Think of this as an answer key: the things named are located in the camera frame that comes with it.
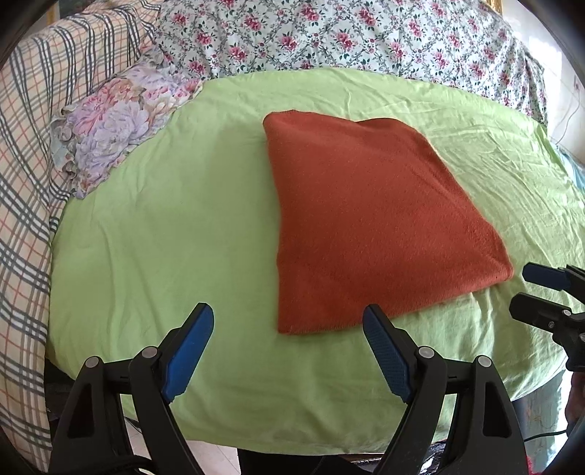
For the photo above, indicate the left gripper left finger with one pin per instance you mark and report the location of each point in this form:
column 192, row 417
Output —
column 92, row 437

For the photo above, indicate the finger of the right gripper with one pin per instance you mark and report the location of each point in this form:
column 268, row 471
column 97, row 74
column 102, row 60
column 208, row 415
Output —
column 536, row 312
column 548, row 276

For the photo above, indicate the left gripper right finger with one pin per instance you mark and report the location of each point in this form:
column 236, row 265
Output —
column 483, row 436

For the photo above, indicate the orange knit sweater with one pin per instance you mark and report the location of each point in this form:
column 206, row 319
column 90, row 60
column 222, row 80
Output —
column 370, row 214

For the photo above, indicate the floral white quilt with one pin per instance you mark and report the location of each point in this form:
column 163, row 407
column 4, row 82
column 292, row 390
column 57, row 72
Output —
column 460, row 44

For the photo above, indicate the purple floral pillow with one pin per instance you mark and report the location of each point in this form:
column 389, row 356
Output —
column 95, row 134

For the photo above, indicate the plaid blanket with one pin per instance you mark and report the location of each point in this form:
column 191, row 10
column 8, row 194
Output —
column 44, row 73

